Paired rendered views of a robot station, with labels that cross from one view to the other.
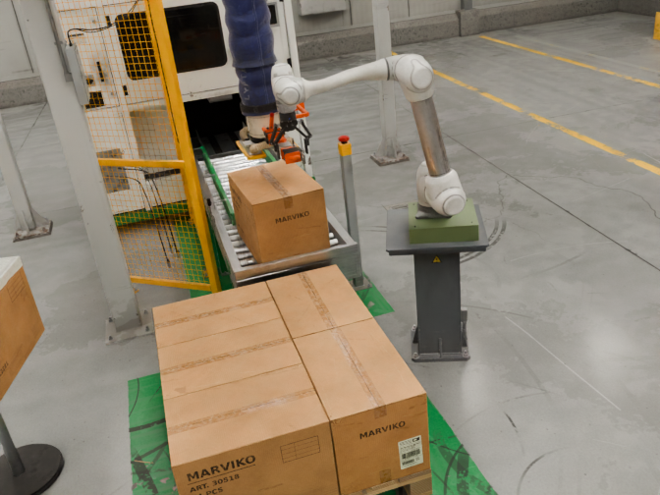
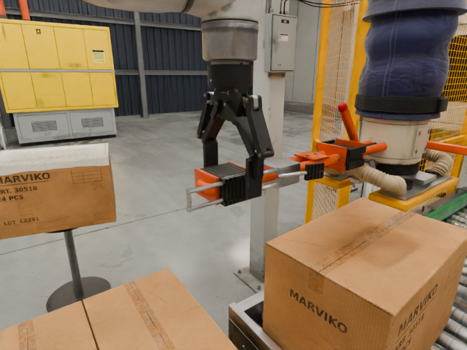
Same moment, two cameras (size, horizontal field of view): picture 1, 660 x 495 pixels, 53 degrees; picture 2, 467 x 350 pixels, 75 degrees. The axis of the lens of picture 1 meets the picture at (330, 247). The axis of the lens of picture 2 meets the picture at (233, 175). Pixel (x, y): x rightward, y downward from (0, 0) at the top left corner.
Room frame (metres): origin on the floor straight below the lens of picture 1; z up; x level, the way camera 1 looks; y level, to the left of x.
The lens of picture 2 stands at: (2.81, -0.37, 1.45)
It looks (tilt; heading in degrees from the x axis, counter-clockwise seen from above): 18 degrees down; 68
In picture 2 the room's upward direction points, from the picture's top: straight up
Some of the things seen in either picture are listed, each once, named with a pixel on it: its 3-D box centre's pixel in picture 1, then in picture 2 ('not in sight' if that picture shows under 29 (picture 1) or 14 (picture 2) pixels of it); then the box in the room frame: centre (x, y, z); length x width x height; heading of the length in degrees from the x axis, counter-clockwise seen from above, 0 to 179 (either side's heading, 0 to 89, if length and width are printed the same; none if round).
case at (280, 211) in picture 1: (277, 211); (365, 287); (3.56, 0.28, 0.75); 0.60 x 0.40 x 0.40; 18
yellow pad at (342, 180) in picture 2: (249, 146); (357, 167); (3.55, 0.37, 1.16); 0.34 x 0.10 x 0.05; 15
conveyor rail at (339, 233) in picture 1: (302, 192); not in sight; (4.45, 0.15, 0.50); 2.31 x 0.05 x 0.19; 14
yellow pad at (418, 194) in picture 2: not in sight; (418, 183); (3.59, 0.19, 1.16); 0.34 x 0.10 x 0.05; 15
